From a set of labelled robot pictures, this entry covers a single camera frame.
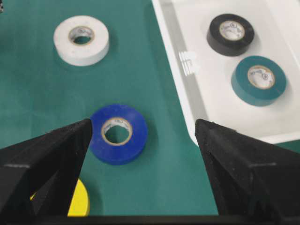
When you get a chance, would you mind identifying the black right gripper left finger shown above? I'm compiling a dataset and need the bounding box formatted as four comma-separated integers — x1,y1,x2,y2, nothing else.
0,119,92,225

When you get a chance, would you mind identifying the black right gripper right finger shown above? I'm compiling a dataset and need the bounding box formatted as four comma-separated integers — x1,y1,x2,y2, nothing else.
195,119,300,225

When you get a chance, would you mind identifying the green tape roll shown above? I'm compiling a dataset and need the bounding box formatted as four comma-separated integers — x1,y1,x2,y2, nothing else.
231,56,287,106

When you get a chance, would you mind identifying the black tape roll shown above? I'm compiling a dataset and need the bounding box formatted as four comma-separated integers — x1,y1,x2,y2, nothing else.
206,14,255,57

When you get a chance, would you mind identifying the yellow tape roll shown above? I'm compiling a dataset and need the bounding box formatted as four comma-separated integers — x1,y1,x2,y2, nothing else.
30,178,90,217

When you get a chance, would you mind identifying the blue tape roll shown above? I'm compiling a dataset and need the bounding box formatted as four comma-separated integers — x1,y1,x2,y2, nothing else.
90,104,148,165

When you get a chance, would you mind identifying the white plastic tray case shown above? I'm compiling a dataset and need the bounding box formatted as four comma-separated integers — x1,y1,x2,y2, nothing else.
152,0,300,143

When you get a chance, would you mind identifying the white tape roll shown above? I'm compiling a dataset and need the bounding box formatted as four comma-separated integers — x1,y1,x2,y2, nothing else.
53,15,110,66

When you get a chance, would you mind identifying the green table cloth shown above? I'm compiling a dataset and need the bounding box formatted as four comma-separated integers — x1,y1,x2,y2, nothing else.
0,0,300,216

